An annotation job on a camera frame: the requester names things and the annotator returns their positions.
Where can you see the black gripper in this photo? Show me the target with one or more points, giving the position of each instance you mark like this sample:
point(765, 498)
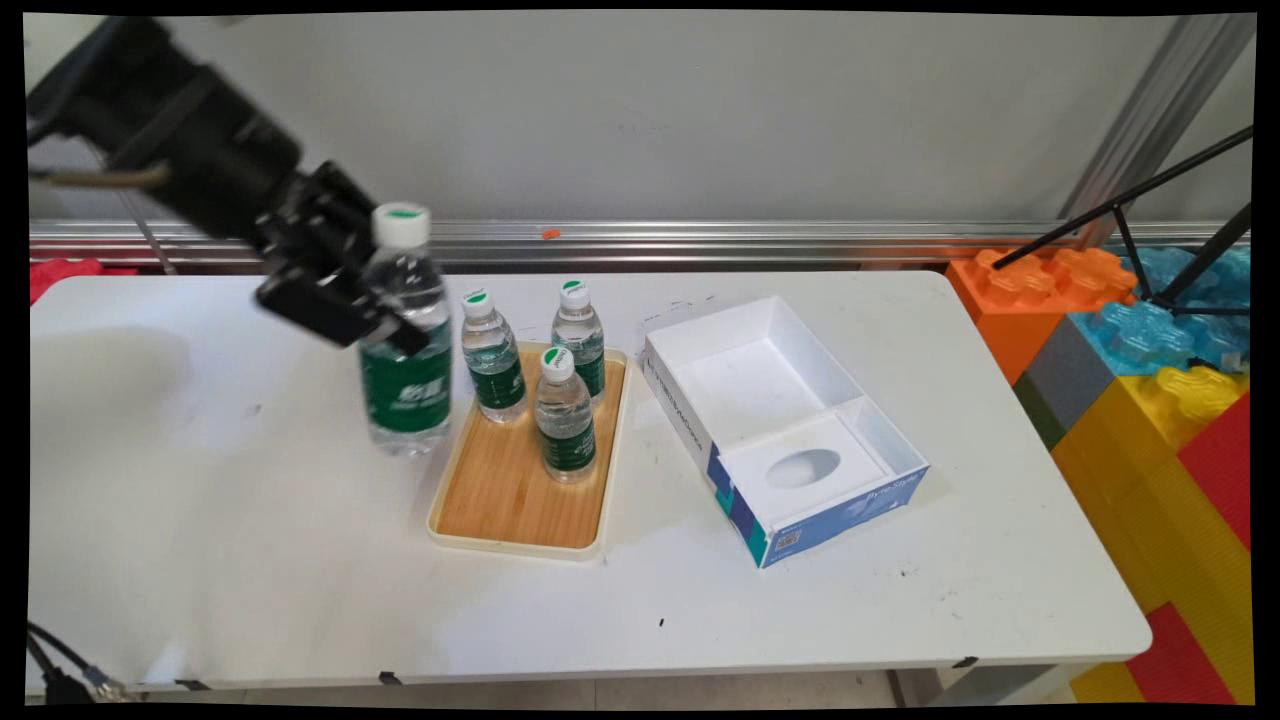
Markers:
point(190, 135)

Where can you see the water bottle green label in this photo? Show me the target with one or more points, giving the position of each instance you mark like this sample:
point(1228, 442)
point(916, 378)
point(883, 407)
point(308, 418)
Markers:
point(579, 335)
point(566, 425)
point(405, 350)
point(494, 360)

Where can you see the red plastic object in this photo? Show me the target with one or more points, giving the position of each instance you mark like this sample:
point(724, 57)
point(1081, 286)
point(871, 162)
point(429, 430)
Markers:
point(65, 275)

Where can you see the bamboo tray white rim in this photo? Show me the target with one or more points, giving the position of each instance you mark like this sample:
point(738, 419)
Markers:
point(515, 490)

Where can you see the open white blue cardboard box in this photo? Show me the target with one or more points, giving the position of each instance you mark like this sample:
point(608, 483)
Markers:
point(780, 440)

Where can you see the orange giant building block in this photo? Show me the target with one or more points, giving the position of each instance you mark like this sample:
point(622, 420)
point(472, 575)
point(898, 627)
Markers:
point(1020, 295)

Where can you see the green giant building block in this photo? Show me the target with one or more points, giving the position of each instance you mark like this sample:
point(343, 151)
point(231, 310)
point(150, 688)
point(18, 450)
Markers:
point(1038, 410)

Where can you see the grey giant building block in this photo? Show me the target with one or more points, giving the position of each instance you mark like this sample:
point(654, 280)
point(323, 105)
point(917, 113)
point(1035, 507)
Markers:
point(1068, 375)

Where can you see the grey table leg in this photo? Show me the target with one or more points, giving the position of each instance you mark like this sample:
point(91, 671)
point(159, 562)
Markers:
point(985, 685)

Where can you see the black tripod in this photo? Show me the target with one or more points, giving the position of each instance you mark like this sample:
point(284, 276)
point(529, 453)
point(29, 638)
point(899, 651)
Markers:
point(1130, 205)

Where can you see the blue giant building block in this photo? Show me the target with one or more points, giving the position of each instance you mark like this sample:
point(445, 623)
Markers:
point(1160, 330)

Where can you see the yellow giant building block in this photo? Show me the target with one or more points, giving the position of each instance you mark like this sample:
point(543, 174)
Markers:
point(1140, 480)

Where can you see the red giant building block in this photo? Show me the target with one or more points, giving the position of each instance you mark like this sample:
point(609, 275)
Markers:
point(1225, 465)

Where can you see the aluminium wall rail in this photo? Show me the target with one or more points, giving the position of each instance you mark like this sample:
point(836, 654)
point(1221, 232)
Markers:
point(700, 240)

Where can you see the aluminium frame post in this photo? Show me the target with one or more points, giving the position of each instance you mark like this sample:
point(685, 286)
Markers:
point(1150, 120)

